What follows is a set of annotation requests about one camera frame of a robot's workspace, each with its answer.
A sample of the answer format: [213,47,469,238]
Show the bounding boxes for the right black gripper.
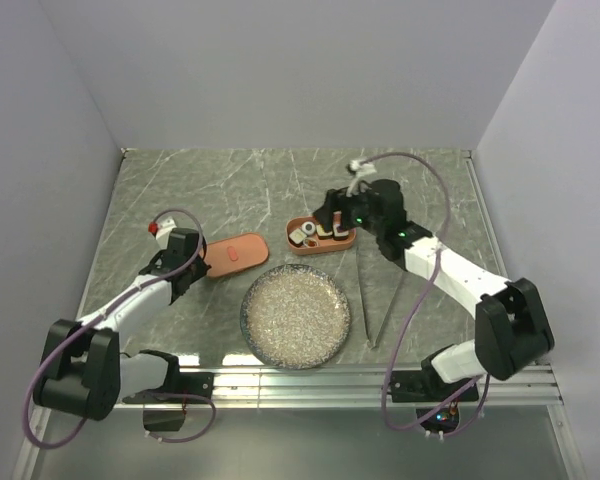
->
[312,178,384,237]

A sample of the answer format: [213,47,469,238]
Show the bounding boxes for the red topped sushi piece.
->
[333,225,349,241]

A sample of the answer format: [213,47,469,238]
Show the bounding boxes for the cream topped sushi piece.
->
[316,225,333,239]

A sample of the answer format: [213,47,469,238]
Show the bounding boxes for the white round sushi piece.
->
[301,221,316,235]

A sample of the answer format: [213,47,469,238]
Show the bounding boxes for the orange topped sushi cup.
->
[303,237,320,248]

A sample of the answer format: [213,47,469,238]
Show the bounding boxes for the orange lunch box base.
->
[285,215,356,256]

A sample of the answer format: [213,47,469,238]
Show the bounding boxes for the orange lunch box lid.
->
[204,232,269,278]

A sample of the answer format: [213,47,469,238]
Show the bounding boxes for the metal tongs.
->
[355,246,406,350]

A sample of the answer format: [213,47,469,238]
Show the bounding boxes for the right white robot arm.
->
[313,179,555,400]

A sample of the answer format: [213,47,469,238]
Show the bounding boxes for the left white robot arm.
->
[32,227,209,420]

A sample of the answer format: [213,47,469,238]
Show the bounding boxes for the speckled round plate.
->
[240,264,352,370]

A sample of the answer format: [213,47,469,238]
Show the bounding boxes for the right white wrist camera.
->
[346,158,377,196]

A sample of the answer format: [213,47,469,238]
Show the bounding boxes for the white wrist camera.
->
[148,216,177,250]
[346,158,377,196]

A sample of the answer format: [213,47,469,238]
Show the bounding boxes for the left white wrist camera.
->
[148,216,177,250]

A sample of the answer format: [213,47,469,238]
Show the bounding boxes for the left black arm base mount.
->
[120,371,214,405]

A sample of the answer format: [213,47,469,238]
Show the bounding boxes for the aluminium front rail frame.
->
[182,365,562,409]

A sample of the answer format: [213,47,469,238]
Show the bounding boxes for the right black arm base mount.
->
[389,369,471,403]

